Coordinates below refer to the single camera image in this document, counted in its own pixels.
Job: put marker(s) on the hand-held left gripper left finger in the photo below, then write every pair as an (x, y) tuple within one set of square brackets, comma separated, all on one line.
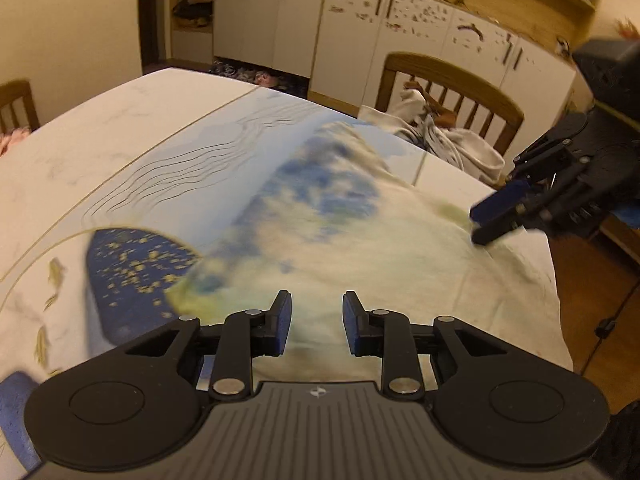
[(282, 322)]

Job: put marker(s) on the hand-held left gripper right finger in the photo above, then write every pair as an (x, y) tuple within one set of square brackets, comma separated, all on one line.
[(351, 322)]

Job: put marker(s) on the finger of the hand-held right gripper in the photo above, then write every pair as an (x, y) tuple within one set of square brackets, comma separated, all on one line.
[(497, 232), (500, 202)]

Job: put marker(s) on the tie-dye T-shirt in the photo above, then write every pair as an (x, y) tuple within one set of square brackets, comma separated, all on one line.
[(375, 240)]

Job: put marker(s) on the white hoodie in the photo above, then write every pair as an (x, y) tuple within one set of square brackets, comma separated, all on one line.
[(475, 155)]

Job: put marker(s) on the brown garment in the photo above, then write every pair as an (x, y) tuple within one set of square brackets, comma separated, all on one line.
[(445, 117)]

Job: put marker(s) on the wooden chair with curved back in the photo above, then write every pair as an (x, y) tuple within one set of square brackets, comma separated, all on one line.
[(450, 67)]

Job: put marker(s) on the white cabinet with stickers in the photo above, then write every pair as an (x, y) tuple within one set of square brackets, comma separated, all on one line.
[(350, 35)]

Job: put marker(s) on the table with printed cloth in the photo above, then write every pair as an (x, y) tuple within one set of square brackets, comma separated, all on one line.
[(125, 150)]

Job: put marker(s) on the row of shoes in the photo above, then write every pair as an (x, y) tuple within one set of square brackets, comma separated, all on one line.
[(265, 79)]

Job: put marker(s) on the pink cloth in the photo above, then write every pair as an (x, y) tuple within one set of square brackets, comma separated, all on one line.
[(12, 141)]

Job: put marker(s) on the dark wooden door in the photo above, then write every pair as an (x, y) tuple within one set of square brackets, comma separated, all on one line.
[(152, 20)]

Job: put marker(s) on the wooden chair with straight back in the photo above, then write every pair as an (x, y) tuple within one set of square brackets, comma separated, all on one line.
[(17, 102)]

